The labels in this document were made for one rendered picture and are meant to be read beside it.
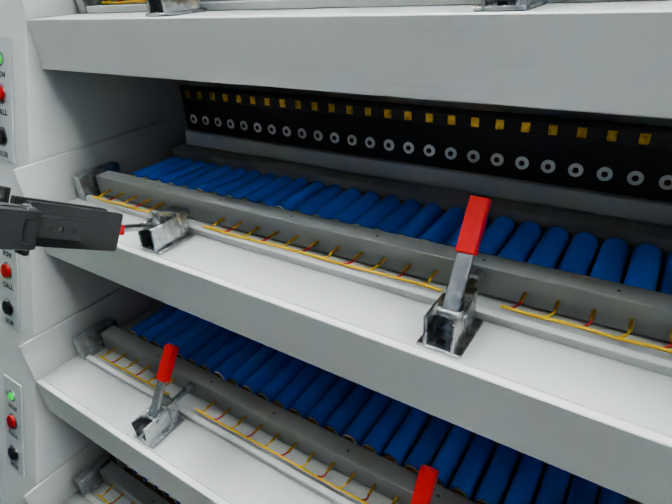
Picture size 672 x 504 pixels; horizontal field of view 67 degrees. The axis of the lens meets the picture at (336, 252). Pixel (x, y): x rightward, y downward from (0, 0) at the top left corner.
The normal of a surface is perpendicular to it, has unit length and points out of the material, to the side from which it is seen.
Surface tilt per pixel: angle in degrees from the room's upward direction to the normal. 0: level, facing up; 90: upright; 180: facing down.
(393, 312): 19
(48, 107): 90
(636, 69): 109
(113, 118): 90
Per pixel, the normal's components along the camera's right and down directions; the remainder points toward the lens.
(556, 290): -0.53, 0.44
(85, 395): -0.06, -0.87
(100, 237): 0.82, 0.23
